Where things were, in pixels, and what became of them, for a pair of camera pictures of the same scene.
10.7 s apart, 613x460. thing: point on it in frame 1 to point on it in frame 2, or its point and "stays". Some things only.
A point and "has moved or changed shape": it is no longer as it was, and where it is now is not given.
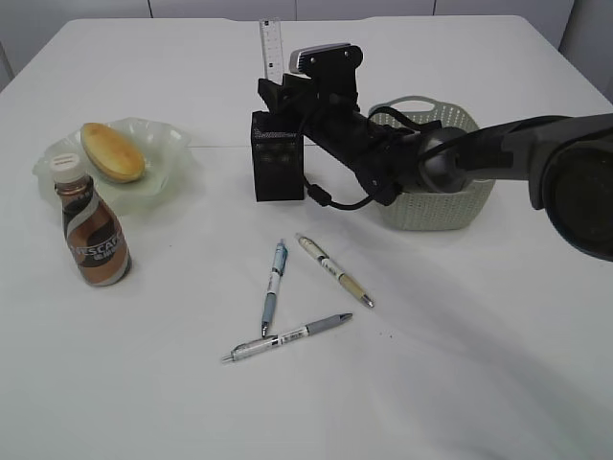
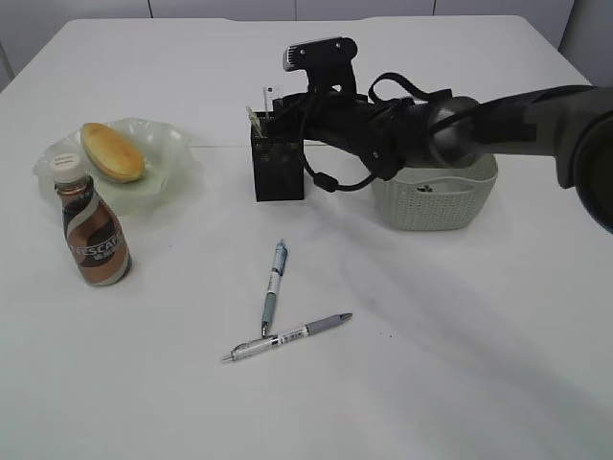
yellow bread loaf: [111, 154] stays
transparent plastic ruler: [271, 50] has moved or changed shape
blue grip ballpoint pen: [278, 270] stays
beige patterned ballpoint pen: [331, 266] to [255, 121]
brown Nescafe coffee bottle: [96, 233] stays
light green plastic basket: [418, 208] stays
